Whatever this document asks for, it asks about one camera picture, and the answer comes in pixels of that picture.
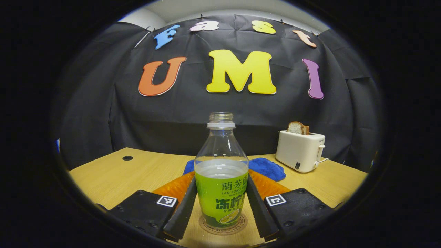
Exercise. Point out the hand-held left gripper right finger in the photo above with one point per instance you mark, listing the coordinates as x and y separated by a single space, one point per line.
260 213

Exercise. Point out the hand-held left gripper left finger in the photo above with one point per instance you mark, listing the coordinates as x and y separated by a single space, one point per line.
184 213

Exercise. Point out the round wooden coaster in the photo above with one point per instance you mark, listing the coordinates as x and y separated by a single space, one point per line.
210 229

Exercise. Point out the green label water bottle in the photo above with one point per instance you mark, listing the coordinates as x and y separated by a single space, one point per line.
222 196

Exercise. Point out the blue towel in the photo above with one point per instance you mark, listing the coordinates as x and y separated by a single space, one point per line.
268 168

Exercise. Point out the white toaster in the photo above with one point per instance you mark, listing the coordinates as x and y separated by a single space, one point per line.
298 151

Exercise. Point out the bread slice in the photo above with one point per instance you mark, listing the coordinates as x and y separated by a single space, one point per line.
297 128

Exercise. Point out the black backdrop cloth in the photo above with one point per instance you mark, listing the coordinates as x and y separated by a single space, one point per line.
172 120

